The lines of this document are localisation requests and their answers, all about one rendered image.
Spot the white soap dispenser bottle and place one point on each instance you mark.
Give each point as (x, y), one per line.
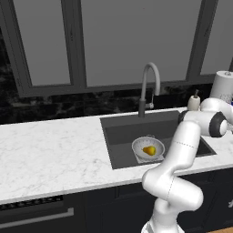
(193, 103)

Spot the dark grey sink basin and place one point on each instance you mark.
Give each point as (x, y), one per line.
(127, 136)

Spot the dark framed window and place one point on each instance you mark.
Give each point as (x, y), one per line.
(115, 42)

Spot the yellow pear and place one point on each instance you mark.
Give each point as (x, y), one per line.
(149, 150)

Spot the dark cabinet door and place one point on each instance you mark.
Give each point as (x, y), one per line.
(118, 212)
(212, 200)

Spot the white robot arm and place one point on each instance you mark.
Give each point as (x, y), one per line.
(179, 157)

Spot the white colander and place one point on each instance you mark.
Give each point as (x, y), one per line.
(140, 146)

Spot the black dishwasher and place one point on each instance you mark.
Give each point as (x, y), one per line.
(33, 217)

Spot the white paper towel roll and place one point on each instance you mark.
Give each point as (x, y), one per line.
(223, 86)

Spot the grey arched sink faucet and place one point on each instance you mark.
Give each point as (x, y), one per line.
(145, 88)

